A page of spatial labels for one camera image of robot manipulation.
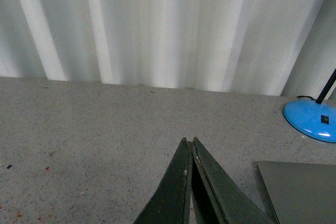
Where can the silver laptop with black keyboard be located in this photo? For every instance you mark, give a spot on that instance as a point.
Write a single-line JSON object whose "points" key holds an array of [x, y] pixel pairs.
{"points": [[300, 192]]}

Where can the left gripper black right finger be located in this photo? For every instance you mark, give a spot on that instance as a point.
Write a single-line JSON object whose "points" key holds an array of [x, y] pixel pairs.
{"points": [[216, 197]]}

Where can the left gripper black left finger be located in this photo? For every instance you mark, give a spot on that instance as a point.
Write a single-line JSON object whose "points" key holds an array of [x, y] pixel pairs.
{"points": [[171, 201]]}

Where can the blue desk lamp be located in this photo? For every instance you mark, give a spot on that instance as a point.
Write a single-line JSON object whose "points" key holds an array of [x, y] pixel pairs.
{"points": [[311, 116]]}

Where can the white curtain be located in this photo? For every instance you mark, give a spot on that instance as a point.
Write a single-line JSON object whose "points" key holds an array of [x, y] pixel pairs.
{"points": [[272, 47]]}

